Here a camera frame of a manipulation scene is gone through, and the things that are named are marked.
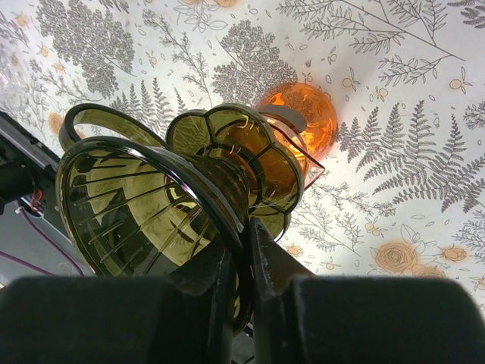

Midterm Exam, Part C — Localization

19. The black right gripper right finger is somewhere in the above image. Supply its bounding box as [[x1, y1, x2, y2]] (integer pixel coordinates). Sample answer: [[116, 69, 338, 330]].
[[248, 218, 484, 363]]

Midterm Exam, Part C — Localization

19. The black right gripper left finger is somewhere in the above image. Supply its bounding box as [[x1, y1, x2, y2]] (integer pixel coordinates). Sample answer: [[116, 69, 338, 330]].
[[1, 243, 232, 363]]

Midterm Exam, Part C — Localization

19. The floral table mat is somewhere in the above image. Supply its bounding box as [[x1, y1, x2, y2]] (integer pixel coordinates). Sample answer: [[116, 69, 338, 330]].
[[1, 1, 484, 300]]

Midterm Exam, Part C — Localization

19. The olive green glass dripper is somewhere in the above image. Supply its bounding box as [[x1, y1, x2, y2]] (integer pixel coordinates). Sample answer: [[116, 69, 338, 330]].
[[56, 103, 307, 333]]

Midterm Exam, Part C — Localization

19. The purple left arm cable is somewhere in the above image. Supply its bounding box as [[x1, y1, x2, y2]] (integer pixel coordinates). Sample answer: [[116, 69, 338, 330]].
[[0, 204, 84, 278]]

